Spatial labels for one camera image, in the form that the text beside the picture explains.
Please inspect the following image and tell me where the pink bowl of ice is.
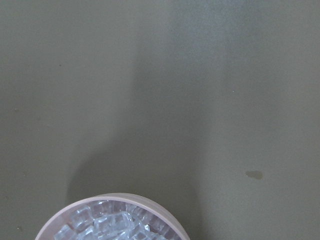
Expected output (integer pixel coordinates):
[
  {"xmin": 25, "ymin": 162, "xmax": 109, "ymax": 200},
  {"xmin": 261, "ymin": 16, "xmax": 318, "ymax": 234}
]
[{"xmin": 36, "ymin": 193, "xmax": 189, "ymax": 240}]

